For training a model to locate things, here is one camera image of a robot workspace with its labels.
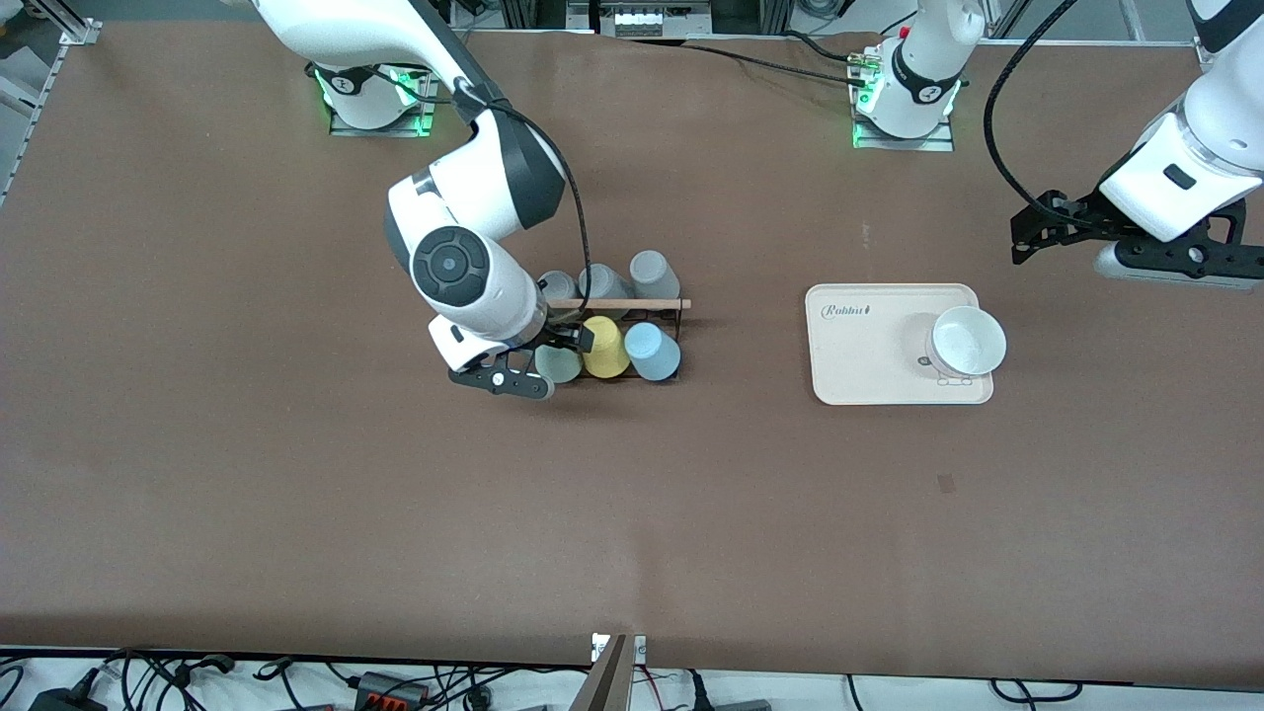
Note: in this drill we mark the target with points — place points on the pale green cup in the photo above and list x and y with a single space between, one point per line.
561 367

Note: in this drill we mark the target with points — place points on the black power adapter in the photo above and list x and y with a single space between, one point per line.
69 701

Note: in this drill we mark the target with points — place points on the white bowl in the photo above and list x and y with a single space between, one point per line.
968 341

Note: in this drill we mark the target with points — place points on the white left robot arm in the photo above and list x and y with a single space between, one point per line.
923 69

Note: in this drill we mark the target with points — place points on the grey camera post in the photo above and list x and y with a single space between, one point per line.
604 681

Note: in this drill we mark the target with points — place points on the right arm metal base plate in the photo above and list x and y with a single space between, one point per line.
420 118

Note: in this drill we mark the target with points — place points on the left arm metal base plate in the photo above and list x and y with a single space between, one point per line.
938 141

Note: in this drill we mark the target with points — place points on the aluminium frame profile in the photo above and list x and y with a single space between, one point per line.
1201 49
79 33

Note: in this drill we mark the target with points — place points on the yellow cup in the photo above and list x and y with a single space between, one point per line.
607 351

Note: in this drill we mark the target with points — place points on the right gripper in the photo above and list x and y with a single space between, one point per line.
561 335

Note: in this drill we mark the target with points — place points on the grey electronics box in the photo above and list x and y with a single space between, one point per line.
642 20

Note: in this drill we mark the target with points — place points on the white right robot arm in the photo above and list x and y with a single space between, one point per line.
454 262

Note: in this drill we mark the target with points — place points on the light blue cup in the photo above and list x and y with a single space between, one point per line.
652 354

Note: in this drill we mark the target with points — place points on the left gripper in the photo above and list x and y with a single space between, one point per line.
1082 219

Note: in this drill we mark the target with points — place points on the black orange connector block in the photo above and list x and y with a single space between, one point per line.
390 688

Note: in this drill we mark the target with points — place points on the beige plastic tray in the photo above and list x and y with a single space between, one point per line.
869 380

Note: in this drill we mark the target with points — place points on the white camera bracket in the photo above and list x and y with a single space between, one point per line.
639 650

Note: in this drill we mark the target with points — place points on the grey cup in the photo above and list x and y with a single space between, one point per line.
602 281
561 284
652 272

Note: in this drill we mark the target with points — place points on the brown table cover sheet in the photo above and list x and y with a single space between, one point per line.
395 494

